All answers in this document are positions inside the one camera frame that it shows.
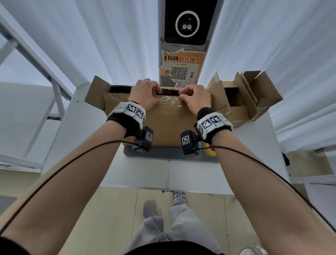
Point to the black shirt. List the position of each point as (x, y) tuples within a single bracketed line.
[(170, 249)]

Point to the grey scanning mat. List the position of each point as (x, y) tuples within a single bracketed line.
[(189, 8)]

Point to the person's right forearm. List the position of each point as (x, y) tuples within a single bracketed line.
[(267, 197)]

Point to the grey printed floor mat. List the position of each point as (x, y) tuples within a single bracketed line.
[(8, 205)]

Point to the grey trousers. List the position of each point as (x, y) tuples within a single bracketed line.
[(183, 226)]

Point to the person's left hand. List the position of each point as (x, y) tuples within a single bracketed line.
[(143, 94)]

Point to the cardboard box black print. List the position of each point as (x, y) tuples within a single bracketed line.
[(241, 113)]

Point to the white metal frame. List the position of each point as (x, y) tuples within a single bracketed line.
[(34, 57)]

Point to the grey scanner kiosk with poster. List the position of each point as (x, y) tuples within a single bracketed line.
[(183, 59)]

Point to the large cardboard box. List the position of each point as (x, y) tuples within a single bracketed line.
[(168, 126)]

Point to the white sneaker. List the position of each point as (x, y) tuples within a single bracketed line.
[(248, 252)]

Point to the plain grey shoe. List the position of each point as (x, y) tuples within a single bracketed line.
[(150, 208)]

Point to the grey patterned shoe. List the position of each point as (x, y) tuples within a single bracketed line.
[(179, 195)]

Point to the person's left forearm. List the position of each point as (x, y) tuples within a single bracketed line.
[(65, 189)]

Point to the white perforated metal bar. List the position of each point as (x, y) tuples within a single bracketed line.
[(315, 179)]

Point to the red print cardboard box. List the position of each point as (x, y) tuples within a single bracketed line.
[(267, 89)]

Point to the person's right hand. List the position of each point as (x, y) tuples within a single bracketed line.
[(198, 98)]

